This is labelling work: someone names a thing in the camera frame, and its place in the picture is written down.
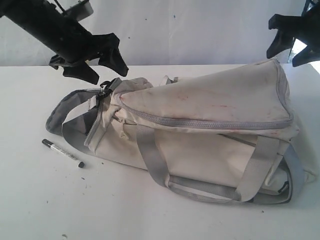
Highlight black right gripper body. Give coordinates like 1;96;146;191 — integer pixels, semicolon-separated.
293;7;320;50

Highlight white duffel bag grey straps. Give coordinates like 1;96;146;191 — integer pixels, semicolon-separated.
44;59;316;204

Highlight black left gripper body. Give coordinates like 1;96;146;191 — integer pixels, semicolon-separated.
14;0;120;69

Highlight dark window frame post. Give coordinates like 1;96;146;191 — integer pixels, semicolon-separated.
301;0;315;16

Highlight white marker black cap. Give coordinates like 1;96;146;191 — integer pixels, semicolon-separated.
41;138;85;169

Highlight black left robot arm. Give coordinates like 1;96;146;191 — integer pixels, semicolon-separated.
0;0;129;85

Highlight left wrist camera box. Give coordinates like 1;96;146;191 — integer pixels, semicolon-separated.
64;0;94;22

